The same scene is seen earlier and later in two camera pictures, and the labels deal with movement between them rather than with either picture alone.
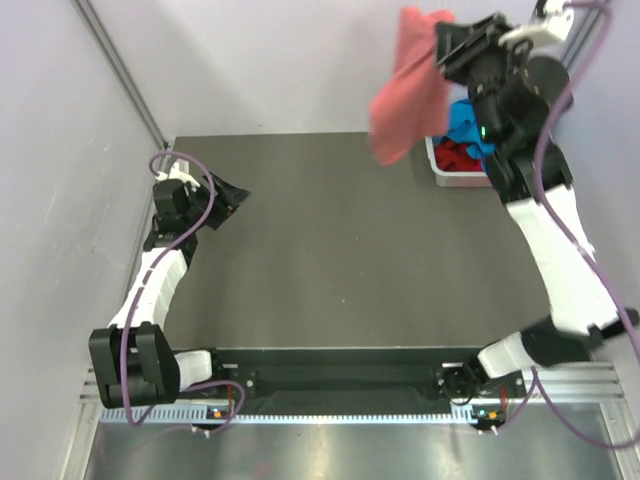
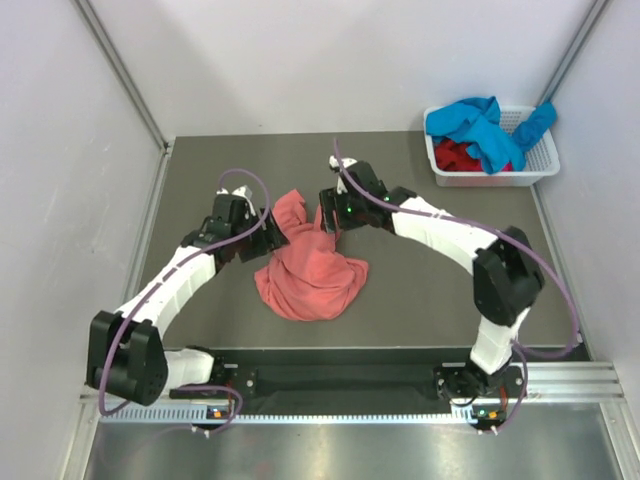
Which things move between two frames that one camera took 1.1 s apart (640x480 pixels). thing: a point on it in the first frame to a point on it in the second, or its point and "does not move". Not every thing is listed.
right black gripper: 448,37 to 332,201
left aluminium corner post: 119,69 does not move
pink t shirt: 413,105 to 309,279
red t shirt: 453,156 does not move
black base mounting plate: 254,380 does not move
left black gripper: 222,207 to 268,239
